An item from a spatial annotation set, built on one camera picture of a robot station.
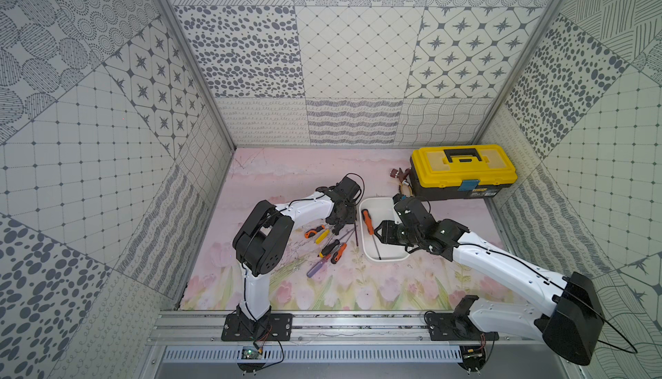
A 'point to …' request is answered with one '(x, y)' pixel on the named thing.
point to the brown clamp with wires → (402, 177)
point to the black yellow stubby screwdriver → (327, 247)
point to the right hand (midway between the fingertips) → (381, 234)
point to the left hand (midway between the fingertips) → (349, 214)
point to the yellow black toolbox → (460, 171)
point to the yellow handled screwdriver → (321, 236)
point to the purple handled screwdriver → (316, 267)
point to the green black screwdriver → (337, 241)
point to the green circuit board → (251, 352)
